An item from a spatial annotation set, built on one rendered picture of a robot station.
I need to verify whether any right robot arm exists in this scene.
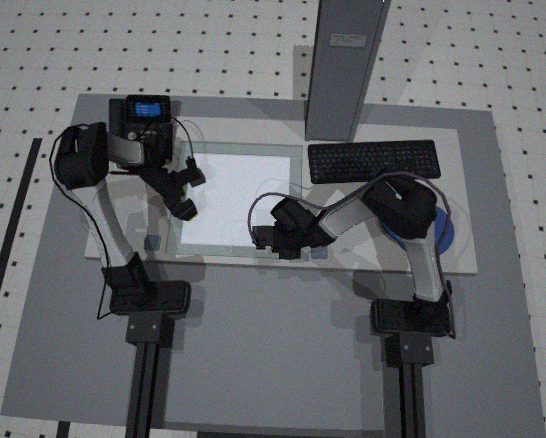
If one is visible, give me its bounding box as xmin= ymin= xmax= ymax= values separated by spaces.
xmin=252 ymin=174 xmax=451 ymax=333

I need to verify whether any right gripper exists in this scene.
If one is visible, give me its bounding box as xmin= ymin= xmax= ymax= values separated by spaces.
xmin=271 ymin=221 xmax=303 ymax=260

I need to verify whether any black keyboard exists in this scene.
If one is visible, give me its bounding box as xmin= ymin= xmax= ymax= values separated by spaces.
xmin=308 ymin=140 xmax=441 ymax=184

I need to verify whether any black desk telephone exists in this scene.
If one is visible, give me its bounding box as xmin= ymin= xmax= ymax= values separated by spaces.
xmin=109 ymin=94 xmax=173 ymax=163

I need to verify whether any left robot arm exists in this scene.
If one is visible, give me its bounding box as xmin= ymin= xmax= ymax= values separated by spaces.
xmin=54 ymin=122 xmax=206 ymax=312

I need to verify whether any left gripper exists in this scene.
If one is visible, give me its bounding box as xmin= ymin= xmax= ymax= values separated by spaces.
xmin=152 ymin=170 xmax=198 ymax=221

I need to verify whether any grey ribbed column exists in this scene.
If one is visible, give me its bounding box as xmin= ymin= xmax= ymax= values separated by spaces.
xmin=305 ymin=0 xmax=391 ymax=143

